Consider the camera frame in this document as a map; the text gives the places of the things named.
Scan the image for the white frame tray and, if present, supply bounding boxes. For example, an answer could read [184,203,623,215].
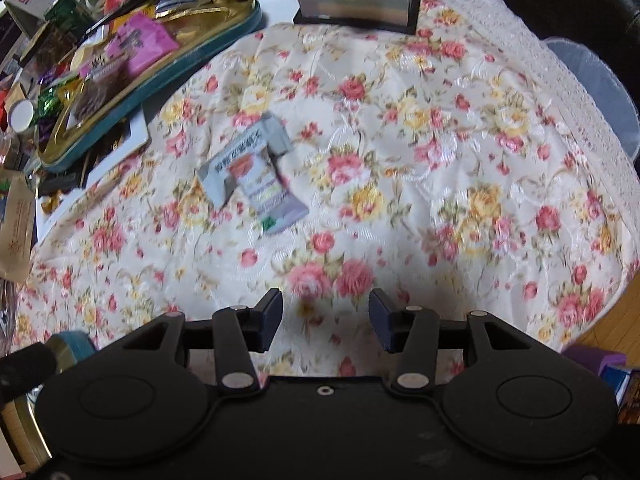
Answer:
[35,107,151,231]

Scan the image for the kraft bag with sun logo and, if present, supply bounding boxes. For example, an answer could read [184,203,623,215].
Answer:
[0,170,37,281]

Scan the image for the floral tablecloth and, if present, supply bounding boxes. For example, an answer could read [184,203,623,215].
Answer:
[10,0,640,376]

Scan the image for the purple box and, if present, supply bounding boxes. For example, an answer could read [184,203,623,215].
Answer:
[565,345,628,376]

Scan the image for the teal gold candy tray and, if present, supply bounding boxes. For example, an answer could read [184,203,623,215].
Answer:
[37,0,263,173]

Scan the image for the pink snack packet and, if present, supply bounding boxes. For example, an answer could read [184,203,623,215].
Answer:
[107,14,181,76]

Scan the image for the grey white snack packet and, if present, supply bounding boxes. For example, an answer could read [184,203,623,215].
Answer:
[196,112,293,208]

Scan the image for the blue box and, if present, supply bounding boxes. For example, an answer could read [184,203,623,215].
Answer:
[600,365,640,426]

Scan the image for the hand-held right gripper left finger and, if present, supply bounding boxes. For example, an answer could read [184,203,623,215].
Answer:
[120,287,284,392]

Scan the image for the gold metal tray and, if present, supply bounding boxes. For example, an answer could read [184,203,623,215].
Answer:
[0,331,96,466]

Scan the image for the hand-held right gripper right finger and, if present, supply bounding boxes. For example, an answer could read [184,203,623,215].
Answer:
[368,288,531,393]

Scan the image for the white pink stick packet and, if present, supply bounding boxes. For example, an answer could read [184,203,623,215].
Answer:
[232,152,308,236]

